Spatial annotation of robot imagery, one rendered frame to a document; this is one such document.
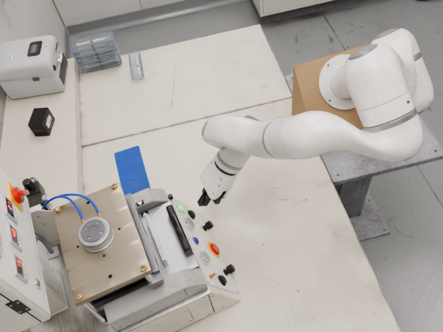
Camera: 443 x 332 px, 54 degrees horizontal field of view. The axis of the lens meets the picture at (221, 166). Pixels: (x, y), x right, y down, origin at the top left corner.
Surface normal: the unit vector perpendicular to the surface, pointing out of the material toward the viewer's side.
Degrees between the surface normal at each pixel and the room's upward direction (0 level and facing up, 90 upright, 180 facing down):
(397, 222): 0
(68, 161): 0
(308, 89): 44
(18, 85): 91
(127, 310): 0
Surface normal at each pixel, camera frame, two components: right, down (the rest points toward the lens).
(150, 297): -0.11, -0.58
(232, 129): -0.39, -0.22
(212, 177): -0.80, -0.02
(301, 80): 0.14, 0.11
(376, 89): -0.35, 0.28
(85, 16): 0.22, 0.78
